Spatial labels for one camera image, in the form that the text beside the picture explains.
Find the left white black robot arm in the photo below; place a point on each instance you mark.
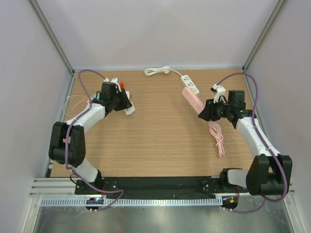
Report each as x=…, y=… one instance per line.
x=67, y=144

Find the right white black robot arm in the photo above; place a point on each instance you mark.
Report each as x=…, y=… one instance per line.
x=270, y=171

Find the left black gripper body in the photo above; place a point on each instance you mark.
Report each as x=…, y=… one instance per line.
x=115, y=100

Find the aluminium frame rail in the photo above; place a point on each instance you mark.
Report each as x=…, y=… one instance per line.
x=52, y=187

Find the white slotted cable duct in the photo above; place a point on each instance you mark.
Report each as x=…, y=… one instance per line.
x=97, y=202

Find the white 80W charger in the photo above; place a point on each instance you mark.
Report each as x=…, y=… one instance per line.
x=130, y=109

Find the red cube plug adapter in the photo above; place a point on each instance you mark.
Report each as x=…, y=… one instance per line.
x=121, y=85

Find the pink power strip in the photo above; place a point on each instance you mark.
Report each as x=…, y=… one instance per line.
x=193, y=100

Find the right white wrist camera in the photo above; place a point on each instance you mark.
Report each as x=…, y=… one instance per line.
x=218, y=91

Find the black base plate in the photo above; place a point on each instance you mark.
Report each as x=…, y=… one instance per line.
x=166, y=187

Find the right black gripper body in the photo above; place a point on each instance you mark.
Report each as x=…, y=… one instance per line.
x=223, y=109

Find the white square charger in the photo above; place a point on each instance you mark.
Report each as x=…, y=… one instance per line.
x=128, y=95

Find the teal plug adapter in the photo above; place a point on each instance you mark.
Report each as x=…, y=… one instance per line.
x=95, y=96

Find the white power strip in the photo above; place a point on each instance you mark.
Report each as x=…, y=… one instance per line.
x=187, y=82

